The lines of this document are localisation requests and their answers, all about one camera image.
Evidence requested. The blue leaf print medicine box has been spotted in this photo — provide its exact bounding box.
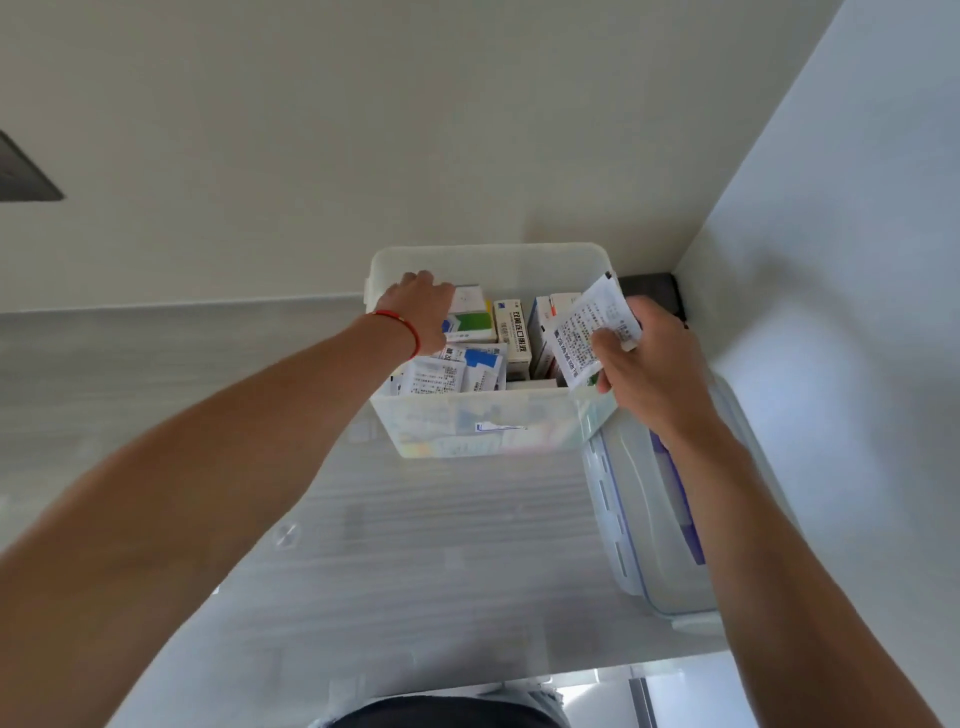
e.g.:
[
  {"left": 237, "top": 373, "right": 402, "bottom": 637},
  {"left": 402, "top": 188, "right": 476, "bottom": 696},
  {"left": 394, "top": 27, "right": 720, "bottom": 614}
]
[{"left": 492, "top": 297, "right": 535, "bottom": 381}]

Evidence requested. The red string bracelet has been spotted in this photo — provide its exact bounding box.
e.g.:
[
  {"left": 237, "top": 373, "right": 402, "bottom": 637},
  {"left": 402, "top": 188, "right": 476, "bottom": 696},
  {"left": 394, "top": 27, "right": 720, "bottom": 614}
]
[{"left": 371, "top": 309, "right": 421, "bottom": 360}]

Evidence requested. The red cartoon print medicine box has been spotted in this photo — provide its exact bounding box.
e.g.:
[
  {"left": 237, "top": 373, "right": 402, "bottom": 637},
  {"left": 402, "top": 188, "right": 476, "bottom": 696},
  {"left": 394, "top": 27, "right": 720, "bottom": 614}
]
[{"left": 547, "top": 292, "right": 583, "bottom": 380}]

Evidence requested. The person's left forearm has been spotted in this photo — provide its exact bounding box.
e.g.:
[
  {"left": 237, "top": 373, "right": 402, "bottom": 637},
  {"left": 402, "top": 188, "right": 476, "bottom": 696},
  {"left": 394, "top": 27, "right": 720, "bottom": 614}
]
[{"left": 0, "top": 314, "right": 418, "bottom": 728}]

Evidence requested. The white blue green medicine box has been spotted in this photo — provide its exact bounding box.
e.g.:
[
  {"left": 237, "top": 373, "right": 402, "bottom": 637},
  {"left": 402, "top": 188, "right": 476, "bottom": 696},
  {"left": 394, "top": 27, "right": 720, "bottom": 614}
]
[
  {"left": 527, "top": 296, "right": 560, "bottom": 381},
  {"left": 440, "top": 284, "right": 499, "bottom": 345}
]

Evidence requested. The person's right hand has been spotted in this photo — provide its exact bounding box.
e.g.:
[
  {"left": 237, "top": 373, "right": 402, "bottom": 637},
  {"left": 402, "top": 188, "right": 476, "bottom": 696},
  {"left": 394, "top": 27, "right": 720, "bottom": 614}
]
[{"left": 590, "top": 296, "right": 726, "bottom": 448}]

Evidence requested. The person's right forearm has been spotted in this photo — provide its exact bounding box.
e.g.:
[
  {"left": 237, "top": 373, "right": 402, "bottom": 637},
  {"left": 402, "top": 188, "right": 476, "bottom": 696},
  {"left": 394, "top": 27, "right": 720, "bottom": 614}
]
[{"left": 652, "top": 416, "right": 943, "bottom": 728}]

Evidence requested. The clear plastic storage box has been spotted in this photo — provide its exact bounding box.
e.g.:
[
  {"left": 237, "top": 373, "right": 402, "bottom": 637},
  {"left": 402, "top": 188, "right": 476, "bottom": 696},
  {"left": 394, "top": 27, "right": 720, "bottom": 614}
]
[{"left": 363, "top": 242, "right": 624, "bottom": 460}]

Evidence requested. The grey wall socket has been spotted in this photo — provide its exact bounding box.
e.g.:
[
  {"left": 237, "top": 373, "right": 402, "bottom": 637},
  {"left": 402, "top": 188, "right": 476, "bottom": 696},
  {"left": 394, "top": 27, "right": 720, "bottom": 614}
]
[{"left": 0, "top": 131, "right": 67, "bottom": 202}]

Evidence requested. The person's dark clothing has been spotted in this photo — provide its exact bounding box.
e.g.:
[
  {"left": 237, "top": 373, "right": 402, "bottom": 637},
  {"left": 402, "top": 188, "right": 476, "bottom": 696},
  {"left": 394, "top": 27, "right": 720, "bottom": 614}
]
[{"left": 311, "top": 697, "right": 571, "bottom": 728}]

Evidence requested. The dark grey pad with cable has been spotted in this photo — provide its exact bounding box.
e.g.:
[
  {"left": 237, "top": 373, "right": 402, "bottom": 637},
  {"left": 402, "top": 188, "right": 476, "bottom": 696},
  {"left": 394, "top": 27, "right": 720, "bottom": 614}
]
[{"left": 618, "top": 273, "right": 688, "bottom": 330}]

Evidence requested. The clear lid with purple handle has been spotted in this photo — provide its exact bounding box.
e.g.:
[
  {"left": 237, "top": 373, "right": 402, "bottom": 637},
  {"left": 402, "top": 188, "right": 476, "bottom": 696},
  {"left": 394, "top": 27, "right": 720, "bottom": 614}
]
[{"left": 581, "top": 374, "right": 751, "bottom": 637}]

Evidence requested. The white lower cabinet front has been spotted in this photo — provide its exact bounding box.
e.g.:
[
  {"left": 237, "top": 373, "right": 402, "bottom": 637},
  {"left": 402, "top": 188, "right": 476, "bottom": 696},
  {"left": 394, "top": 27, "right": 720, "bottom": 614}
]
[{"left": 479, "top": 650, "right": 760, "bottom": 728}]

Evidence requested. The person's left hand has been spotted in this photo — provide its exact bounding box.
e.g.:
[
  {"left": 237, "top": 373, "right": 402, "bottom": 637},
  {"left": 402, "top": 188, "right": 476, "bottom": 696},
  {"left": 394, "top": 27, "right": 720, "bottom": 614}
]
[{"left": 372, "top": 269, "right": 457, "bottom": 360}]

